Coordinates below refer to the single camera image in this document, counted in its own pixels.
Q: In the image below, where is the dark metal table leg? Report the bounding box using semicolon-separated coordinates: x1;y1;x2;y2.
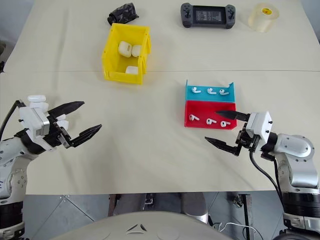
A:
244;193;253;240
107;193;121;217

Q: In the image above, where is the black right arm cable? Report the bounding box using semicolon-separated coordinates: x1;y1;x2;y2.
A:
248;148;291;216

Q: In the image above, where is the white thin cable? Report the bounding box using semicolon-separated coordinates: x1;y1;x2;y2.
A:
211;220;259;240

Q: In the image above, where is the red and blue tray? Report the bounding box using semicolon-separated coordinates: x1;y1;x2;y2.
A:
184;79;237;104

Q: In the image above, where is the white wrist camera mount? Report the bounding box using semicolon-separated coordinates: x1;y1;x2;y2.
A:
245;110;274;144
18;100;55;152

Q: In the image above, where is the red plastic tray with earbuds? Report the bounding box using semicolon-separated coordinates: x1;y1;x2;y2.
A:
183;99;238;132

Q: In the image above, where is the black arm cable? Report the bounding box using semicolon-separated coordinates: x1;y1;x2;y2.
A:
248;148;291;216
0;99;26;141

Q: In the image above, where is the yellow plastic bin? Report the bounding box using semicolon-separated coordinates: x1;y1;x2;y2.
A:
100;22;152;86

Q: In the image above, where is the grey rounded robot leg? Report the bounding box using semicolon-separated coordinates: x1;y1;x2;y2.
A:
180;192;210;224

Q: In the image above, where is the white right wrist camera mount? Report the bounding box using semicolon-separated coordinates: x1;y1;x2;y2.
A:
245;110;274;144

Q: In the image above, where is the metal table clamp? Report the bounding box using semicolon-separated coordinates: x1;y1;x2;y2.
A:
231;193;245;209

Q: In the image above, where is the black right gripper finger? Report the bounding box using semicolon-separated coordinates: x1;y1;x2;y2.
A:
204;136;242;157
215;110;251;122

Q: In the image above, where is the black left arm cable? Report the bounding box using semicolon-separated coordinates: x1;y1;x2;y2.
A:
0;99;26;141

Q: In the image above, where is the black crumpled plastic bag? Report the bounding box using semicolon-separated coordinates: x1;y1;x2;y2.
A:
107;2;140;26

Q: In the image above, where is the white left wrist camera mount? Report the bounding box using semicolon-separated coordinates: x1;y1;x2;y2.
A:
18;100;55;152

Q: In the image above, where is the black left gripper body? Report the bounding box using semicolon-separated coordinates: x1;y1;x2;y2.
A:
46;115;72;149

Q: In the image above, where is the dark grey handheld remote controller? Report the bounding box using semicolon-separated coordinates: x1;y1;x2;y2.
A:
180;2;237;30

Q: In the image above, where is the clear adhesive tape roll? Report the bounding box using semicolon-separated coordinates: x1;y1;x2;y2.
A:
247;2;280;34

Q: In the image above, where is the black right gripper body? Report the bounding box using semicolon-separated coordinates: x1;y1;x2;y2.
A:
236;119;262;153

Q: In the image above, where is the beige robot torso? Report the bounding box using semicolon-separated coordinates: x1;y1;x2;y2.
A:
48;211;220;240

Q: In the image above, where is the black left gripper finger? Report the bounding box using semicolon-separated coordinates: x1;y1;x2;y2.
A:
47;100;86;119
64;123;103;149

